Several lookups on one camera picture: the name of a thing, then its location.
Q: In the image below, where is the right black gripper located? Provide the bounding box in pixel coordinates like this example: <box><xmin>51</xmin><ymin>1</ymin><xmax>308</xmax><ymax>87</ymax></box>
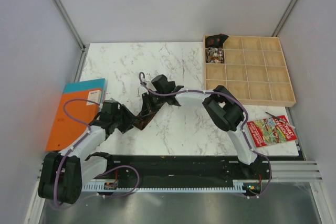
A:
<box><xmin>141</xmin><ymin>92</ymin><xmax>166</xmax><ymax>118</ymax></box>

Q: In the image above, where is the brown red patterned tie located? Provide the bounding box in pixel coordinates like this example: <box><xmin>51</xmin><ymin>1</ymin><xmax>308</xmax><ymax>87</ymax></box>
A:
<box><xmin>132</xmin><ymin>113</ymin><xmax>156</xmax><ymax>130</ymax></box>

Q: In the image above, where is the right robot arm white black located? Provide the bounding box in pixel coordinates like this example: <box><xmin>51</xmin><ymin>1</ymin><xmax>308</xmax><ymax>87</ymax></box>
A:
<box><xmin>139</xmin><ymin>72</ymin><xmax>262</xmax><ymax>179</ymax></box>

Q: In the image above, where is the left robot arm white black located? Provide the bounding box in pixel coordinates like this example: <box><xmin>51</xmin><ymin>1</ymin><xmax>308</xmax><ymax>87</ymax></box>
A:
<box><xmin>38</xmin><ymin>102</ymin><xmax>137</xmax><ymax>206</ymax></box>

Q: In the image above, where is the teal folder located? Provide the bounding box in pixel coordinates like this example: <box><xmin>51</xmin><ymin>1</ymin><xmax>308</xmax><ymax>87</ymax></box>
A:
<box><xmin>63</xmin><ymin>78</ymin><xmax>107</xmax><ymax>94</ymax></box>

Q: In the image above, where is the orange folder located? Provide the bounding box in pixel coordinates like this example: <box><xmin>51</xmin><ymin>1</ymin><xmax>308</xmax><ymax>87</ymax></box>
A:
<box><xmin>46</xmin><ymin>88</ymin><xmax>102</xmax><ymax>152</ymax></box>

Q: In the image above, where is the rolled colourful tie in tray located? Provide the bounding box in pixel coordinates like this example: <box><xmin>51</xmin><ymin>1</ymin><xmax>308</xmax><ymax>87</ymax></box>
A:
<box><xmin>205</xmin><ymin>47</ymin><xmax>224</xmax><ymax>63</ymax></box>

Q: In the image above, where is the rolled dark tie in tray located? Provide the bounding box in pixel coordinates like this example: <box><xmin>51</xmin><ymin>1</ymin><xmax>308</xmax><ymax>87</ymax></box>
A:
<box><xmin>205</xmin><ymin>34</ymin><xmax>229</xmax><ymax>48</ymax></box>

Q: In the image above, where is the wooden compartment tray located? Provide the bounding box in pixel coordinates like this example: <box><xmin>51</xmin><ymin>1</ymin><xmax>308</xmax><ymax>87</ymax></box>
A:
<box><xmin>203</xmin><ymin>35</ymin><xmax>296</xmax><ymax>108</ymax></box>

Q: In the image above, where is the red treehouse book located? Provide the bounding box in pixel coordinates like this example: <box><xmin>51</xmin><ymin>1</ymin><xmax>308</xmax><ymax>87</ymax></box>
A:
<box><xmin>247</xmin><ymin>115</ymin><xmax>298</xmax><ymax>148</ymax></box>

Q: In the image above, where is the pen on red book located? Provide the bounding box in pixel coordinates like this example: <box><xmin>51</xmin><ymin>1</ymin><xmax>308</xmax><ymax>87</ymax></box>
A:
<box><xmin>265</xmin><ymin>111</ymin><xmax>296</xmax><ymax>129</ymax></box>

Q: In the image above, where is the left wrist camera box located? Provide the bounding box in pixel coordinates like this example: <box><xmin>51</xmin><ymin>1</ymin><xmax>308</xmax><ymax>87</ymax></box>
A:
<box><xmin>101</xmin><ymin>100</ymin><xmax>120</xmax><ymax>115</ymax></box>

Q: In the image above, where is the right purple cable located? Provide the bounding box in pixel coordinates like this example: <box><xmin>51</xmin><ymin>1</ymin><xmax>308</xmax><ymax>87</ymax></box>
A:
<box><xmin>139</xmin><ymin>71</ymin><xmax>272</xmax><ymax>200</ymax></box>

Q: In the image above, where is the purple cable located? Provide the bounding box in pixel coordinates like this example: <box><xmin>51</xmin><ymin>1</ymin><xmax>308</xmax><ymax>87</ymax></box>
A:
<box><xmin>52</xmin><ymin>98</ymin><xmax>140</xmax><ymax>210</ymax></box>
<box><xmin>139</xmin><ymin>71</ymin><xmax>272</xmax><ymax>200</ymax></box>

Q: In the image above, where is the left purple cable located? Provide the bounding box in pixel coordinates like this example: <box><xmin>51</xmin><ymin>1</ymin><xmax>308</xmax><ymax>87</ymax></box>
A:
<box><xmin>52</xmin><ymin>98</ymin><xmax>140</xmax><ymax>210</ymax></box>

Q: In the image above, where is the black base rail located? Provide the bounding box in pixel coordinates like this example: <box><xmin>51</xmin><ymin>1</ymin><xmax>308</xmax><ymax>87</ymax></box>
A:
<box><xmin>91</xmin><ymin>152</ymin><xmax>270</xmax><ymax>189</ymax></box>

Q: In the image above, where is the white slotted cable duct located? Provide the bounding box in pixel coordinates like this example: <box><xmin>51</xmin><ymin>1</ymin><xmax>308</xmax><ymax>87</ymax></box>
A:
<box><xmin>82</xmin><ymin>180</ymin><xmax>249</xmax><ymax>193</ymax></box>

